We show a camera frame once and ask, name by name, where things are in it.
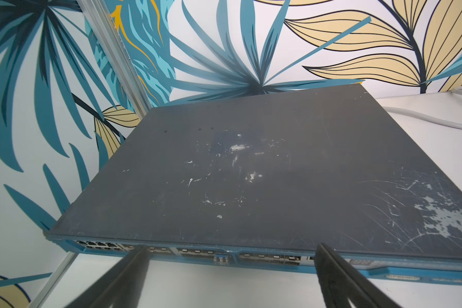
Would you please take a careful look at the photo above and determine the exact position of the grey power cord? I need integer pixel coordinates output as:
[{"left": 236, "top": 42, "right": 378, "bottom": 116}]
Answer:
[{"left": 380, "top": 86, "right": 462, "bottom": 132}]

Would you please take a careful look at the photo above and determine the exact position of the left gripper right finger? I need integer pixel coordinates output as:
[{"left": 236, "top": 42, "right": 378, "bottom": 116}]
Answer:
[{"left": 314, "top": 244, "right": 399, "bottom": 307}]

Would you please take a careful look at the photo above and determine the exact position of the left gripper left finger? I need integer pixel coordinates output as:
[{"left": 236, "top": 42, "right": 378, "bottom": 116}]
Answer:
[{"left": 68, "top": 246, "right": 151, "bottom": 307}]

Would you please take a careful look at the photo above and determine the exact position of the dark grey network switch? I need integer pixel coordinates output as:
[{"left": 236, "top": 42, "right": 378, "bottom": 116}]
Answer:
[{"left": 46, "top": 84, "right": 462, "bottom": 285}]

